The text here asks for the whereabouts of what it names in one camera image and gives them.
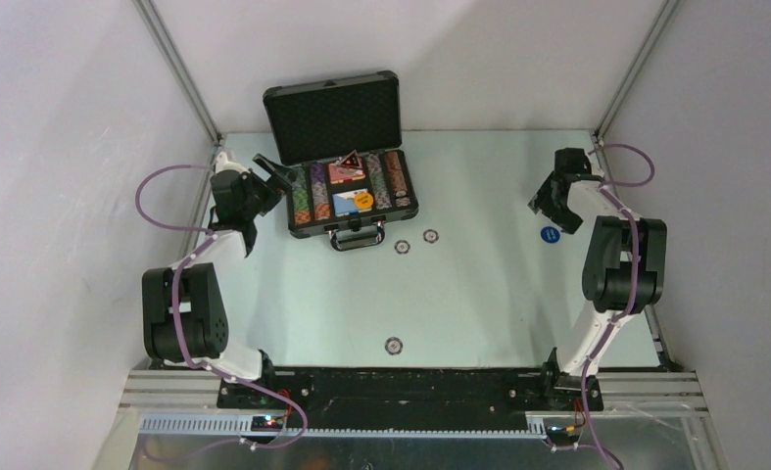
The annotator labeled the red playing card box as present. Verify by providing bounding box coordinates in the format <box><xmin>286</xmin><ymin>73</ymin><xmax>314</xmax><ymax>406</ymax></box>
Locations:
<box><xmin>327</xmin><ymin>163</ymin><xmax>365</xmax><ymax>185</ymax></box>

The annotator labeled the poker chip near disc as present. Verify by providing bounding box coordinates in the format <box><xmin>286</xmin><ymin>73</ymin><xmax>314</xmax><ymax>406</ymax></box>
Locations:
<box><xmin>394</xmin><ymin>240</ymin><xmax>410</xmax><ymax>255</ymax></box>

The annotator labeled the blue round button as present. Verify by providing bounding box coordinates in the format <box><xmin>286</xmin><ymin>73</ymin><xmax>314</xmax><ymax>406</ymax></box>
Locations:
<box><xmin>540</xmin><ymin>226</ymin><xmax>561</xmax><ymax>245</ymax></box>

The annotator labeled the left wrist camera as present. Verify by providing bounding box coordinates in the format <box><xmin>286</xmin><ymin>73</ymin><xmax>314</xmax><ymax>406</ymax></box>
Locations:
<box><xmin>214</xmin><ymin>149</ymin><xmax>248</xmax><ymax>174</ymax></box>

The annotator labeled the black poker set case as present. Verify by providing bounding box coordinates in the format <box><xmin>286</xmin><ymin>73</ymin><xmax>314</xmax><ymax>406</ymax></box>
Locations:
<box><xmin>263</xmin><ymin>70</ymin><xmax>419</xmax><ymax>252</ymax></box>

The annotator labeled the orange round button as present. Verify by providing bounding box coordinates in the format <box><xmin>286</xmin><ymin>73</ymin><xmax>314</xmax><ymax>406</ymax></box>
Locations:
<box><xmin>354</xmin><ymin>191</ymin><xmax>375</xmax><ymax>212</ymax></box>

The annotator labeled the poker chip front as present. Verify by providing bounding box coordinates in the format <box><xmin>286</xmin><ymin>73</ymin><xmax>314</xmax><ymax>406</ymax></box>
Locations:
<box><xmin>384</xmin><ymin>337</ymin><xmax>404</xmax><ymax>355</ymax></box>

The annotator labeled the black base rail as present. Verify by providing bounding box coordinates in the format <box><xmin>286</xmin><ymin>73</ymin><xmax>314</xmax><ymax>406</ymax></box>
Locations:
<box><xmin>217</xmin><ymin>367</ymin><xmax>603</xmax><ymax>433</ymax></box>

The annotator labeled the blue playing card box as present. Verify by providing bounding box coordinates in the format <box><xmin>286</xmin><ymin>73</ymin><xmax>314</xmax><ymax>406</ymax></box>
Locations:
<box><xmin>332</xmin><ymin>189</ymin><xmax>372</xmax><ymax>217</ymax></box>

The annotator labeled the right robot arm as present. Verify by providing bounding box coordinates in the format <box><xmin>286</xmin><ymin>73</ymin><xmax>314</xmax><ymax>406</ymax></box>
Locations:
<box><xmin>529</xmin><ymin>147</ymin><xmax>667</xmax><ymax>409</ymax></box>

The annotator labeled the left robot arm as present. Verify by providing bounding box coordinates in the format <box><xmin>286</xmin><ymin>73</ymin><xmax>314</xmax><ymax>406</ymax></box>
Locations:
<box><xmin>142</xmin><ymin>150</ymin><xmax>297</xmax><ymax>408</ymax></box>

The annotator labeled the triangular dealer button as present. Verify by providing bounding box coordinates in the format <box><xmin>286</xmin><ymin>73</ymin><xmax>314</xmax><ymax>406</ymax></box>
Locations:
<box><xmin>335</xmin><ymin>150</ymin><xmax>363</xmax><ymax>171</ymax></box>

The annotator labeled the poker chip middle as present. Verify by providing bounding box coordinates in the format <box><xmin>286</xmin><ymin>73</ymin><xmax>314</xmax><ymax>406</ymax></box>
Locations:
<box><xmin>423</xmin><ymin>229</ymin><xmax>440</xmax><ymax>244</ymax></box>

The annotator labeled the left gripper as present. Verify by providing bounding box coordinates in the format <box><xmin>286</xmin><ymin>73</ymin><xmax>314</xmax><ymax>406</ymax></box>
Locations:
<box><xmin>239</xmin><ymin>155</ymin><xmax>299</xmax><ymax>219</ymax></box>

